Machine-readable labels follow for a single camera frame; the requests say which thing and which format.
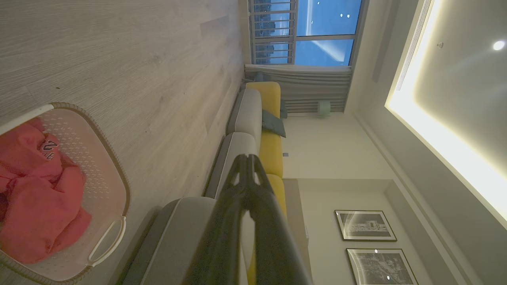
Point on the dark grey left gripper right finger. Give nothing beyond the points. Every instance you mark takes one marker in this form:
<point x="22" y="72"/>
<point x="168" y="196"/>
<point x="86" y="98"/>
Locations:
<point x="273" y="245"/>

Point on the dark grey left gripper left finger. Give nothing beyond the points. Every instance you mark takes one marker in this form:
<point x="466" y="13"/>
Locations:
<point x="222" y="237"/>

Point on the pink red garment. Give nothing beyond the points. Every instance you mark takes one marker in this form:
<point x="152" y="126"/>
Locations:
<point x="35" y="194"/>

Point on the yellow and grey sofa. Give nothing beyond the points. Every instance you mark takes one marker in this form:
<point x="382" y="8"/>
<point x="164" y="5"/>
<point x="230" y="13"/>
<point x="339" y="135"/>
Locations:
<point x="249" y="114"/>

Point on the framed black white picture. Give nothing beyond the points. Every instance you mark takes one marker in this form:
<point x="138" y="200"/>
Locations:
<point x="380" y="268"/>
<point x="365" y="225"/>

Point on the large teal cushion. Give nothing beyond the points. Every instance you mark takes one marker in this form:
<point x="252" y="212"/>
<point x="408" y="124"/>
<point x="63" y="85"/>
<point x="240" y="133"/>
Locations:
<point x="273" y="123"/>

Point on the white perforated laundry basket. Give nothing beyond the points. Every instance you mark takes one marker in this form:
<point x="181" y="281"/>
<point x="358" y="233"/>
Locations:
<point x="103" y="186"/>

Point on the small teal cushion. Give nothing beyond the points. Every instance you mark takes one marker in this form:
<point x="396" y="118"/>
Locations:
<point x="283" y="109"/>

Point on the pale green round lamp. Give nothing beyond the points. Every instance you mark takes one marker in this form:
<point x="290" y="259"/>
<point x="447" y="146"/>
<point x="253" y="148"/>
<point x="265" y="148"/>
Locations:
<point x="323" y="108"/>

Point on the grey pleated curtain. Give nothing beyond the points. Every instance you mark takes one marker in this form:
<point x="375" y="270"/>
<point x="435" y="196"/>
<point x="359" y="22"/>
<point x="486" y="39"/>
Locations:
<point x="309" y="85"/>

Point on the large window with railing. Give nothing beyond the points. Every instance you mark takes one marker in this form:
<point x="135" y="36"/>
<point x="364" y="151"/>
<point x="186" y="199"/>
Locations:
<point x="324" y="27"/>

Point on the long ceiling air vent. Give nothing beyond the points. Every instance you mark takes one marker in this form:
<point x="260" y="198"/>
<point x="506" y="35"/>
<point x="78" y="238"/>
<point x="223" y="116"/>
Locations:
<point x="414" y="39"/>

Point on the round ceiling spotlight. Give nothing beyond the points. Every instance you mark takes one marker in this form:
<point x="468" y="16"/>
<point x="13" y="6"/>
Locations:
<point x="498" y="45"/>

